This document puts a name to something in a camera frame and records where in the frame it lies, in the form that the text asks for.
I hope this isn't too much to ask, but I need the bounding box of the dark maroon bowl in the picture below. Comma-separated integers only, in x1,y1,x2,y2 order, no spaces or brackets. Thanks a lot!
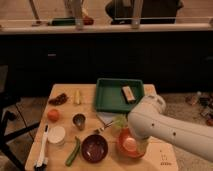
81,134,108,163

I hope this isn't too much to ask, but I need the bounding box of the small metal cup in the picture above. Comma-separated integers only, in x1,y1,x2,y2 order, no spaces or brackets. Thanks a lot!
72,113,86,131

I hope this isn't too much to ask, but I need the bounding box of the blue grey cloth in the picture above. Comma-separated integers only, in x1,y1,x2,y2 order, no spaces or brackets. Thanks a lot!
96,112,126,125

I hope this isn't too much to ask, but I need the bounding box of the green plastic tray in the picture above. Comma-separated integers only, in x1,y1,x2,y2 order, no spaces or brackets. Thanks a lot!
94,78,144,114

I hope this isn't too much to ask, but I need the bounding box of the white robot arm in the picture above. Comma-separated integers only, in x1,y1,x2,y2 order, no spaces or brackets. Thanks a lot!
128,94,213,162

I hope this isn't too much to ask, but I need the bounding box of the metal fork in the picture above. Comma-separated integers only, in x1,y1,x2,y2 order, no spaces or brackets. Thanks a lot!
93,122,113,134

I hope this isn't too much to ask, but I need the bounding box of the black chair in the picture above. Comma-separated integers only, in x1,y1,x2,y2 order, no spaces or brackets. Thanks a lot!
0,65,39,171

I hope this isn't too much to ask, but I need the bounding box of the orange bowl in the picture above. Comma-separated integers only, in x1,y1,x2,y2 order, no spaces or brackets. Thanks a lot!
116,128,145,158

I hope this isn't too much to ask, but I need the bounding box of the green box on shelf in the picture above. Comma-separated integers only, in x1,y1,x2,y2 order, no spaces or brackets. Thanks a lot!
50,18,75,26

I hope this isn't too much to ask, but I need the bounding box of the red object on shelf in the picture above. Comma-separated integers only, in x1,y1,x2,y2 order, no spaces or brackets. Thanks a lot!
83,16,94,25

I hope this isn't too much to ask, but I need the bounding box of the green lettuce leaf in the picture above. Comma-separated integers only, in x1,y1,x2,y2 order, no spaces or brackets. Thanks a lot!
113,115,127,130

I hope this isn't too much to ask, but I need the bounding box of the white paper cup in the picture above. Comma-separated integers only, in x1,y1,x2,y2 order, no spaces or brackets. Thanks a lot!
48,126,66,145

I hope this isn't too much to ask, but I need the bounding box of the orange tomato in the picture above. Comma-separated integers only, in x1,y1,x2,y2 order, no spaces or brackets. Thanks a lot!
47,109,60,122

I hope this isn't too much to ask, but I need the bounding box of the white dish brush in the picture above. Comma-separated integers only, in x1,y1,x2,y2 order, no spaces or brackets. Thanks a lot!
34,125,49,171

